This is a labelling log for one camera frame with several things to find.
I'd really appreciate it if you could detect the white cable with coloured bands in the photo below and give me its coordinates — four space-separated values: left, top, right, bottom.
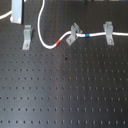
37 0 128 50

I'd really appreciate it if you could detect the middle grey cable clip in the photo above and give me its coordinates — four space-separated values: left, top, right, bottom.
66 23 82 46

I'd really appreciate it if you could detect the grey cable clip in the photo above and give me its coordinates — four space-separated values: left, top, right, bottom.
22 25 33 50
66 23 82 46
103 21 114 45

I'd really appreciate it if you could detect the left grey cable clip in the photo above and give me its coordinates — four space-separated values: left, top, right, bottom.
22 25 33 50

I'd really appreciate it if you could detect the right grey cable clip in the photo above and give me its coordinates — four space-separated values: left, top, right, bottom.
103 21 114 45

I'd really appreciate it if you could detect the grey metal post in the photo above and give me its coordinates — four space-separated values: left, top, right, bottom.
10 0 23 24

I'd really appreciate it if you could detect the white cable at left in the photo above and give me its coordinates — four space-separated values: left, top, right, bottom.
0 12 14 20

